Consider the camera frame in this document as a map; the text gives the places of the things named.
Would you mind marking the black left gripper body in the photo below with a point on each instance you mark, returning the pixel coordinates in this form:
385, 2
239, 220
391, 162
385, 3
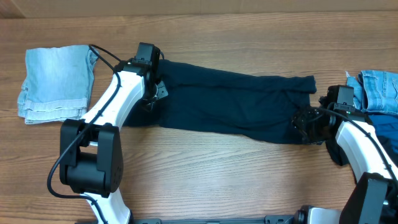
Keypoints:
160, 91

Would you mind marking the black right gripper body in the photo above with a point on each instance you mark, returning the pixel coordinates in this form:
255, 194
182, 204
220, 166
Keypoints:
304, 123

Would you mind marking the black t-shirt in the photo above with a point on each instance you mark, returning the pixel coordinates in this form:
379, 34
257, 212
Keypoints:
208, 100

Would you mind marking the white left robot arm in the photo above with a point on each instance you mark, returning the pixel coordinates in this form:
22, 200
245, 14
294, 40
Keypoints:
90, 148

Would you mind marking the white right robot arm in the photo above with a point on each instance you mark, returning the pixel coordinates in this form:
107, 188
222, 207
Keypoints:
374, 199

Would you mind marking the black garment in pile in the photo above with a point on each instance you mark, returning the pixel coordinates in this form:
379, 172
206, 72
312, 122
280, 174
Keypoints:
339, 157

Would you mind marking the blue denim jeans pile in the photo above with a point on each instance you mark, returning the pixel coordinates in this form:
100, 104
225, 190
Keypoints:
374, 91

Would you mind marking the dark blue garment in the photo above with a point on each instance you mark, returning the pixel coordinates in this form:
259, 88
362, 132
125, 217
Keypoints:
386, 128

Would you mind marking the folded light blue jeans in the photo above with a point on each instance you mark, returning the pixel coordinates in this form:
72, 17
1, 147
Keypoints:
58, 84

